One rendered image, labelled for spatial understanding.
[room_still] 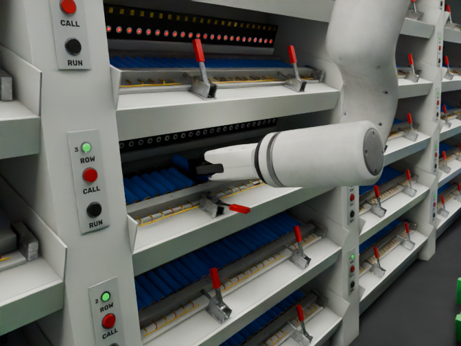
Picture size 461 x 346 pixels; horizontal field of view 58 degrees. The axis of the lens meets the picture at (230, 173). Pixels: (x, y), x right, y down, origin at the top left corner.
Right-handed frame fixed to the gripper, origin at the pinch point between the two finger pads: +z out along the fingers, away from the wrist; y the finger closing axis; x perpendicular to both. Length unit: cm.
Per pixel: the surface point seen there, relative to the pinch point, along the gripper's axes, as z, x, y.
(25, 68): -7.6, -15.7, 30.8
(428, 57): -7, -19, -110
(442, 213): 1, 44, -136
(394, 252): 3, 45, -84
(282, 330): 5.5, 43.2, -22.1
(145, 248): -5.7, 8.7, 18.7
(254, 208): -5.4, 9.2, -5.9
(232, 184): -1.7, 4.4, -4.9
